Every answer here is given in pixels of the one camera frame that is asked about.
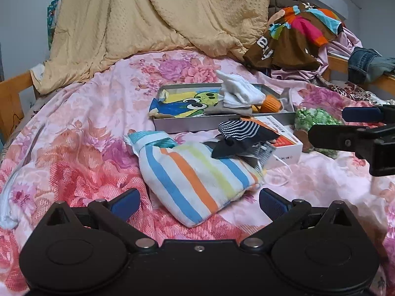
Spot grey face mask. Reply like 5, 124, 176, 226
244, 142, 297, 188

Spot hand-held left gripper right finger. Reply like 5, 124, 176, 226
241, 188, 360, 251

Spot white orange carton box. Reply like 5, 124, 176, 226
241, 115, 303, 171

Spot pink floral bed sheet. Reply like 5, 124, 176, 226
0, 48, 395, 296

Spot blue jeans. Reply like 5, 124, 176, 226
347, 47, 395, 84

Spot white pillow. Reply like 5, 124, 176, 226
30, 63, 47, 94

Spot black white striped sock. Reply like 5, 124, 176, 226
211, 120, 281, 159

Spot white sock bundle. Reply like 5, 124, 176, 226
216, 70, 266, 109

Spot grey box with cartoon lining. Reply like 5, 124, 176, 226
149, 83, 298, 134

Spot pink cloth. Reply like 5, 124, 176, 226
272, 26, 363, 84

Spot yellow quilt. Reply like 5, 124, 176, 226
39, 0, 270, 96

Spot jar of green beads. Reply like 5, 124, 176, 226
293, 107, 344, 159

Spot multicolour striped cloth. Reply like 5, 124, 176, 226
123, 130, 263, 228

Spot brown patterned blanket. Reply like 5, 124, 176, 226
318, 75, 389, 107

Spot brown multicoloured garment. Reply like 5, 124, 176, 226
243, 4, 344, 71

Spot wall poster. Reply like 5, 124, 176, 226
46, 0, 60, 51

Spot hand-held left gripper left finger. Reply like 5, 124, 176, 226
39, 188, 156, 252

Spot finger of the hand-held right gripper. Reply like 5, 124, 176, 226
309, 123, 375, 158
342, 105, 395, 123

